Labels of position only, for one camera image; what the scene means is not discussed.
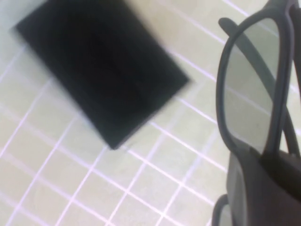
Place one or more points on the black printed glasses case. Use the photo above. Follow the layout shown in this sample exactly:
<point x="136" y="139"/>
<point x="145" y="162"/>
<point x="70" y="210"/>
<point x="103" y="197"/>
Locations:
<point x="101" y="70"/>

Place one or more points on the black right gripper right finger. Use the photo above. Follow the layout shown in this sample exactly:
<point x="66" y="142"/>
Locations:
<point x="284" y="193"/>

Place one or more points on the black framed glasses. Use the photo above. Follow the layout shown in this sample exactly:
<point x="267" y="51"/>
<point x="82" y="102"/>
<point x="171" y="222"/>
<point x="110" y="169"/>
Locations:
<point x="283" y="70"/>

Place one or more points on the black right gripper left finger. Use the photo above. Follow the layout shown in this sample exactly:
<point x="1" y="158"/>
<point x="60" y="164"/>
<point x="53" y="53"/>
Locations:
<point x="244" y="188"/>

